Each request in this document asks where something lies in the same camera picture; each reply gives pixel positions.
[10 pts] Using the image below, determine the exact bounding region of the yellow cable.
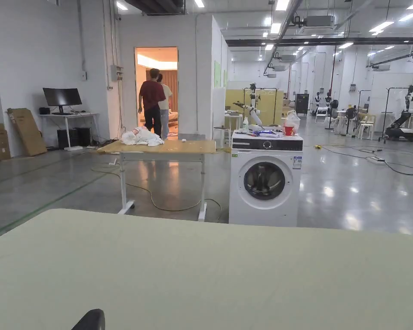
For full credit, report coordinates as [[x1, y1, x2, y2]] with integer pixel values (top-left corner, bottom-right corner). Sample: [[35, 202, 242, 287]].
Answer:
[[91, 159, 223, 221]]

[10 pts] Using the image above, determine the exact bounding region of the black cabinet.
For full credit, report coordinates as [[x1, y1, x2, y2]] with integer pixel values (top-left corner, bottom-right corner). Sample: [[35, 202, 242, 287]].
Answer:
[[295, 92, 310, 117]]

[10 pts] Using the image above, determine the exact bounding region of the black standing fan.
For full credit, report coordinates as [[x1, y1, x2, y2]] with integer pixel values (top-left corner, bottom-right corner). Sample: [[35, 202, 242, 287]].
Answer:
[[325, 99, 340, 130]]

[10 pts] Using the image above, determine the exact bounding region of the wooden table with white legs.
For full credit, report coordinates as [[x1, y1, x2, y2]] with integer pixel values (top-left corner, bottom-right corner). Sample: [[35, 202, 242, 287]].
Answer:
[[96, 126, 217, 222]]

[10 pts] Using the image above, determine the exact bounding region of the bed with pale green sheet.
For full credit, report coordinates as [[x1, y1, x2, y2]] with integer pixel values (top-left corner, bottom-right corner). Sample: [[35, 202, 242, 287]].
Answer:
[[0, 208, 413, 330]]

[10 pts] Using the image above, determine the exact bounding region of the white plastic chair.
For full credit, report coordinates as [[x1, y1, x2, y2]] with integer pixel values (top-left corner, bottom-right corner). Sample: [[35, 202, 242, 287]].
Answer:
[[355, 115, 378, 141]]

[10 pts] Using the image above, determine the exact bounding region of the white washing machine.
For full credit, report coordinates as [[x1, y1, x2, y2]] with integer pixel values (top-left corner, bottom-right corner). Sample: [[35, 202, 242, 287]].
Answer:
[[228, 110, 305, 228]]

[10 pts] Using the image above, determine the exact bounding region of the white robot on black base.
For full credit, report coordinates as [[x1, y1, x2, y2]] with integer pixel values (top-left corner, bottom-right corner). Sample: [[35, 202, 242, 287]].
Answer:
[[378, 85, 413, 144]]

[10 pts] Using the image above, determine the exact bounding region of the black garment rack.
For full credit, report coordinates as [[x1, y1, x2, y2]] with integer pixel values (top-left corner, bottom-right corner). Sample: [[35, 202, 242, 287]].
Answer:
[[242, 87, 284, 126]]

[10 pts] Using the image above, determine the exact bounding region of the white desk with monitor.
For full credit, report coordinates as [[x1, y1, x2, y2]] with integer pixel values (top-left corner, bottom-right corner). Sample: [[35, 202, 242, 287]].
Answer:
[[38, 87, 101, 152]]

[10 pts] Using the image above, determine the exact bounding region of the white robot with arms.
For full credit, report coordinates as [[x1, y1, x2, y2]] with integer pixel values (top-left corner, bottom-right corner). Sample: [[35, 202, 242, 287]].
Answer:
[[233, 82, 264, 126]]

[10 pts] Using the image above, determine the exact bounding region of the flat brown carton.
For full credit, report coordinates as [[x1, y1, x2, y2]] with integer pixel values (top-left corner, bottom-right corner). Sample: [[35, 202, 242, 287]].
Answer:
[[6, 108, 49, 157]]

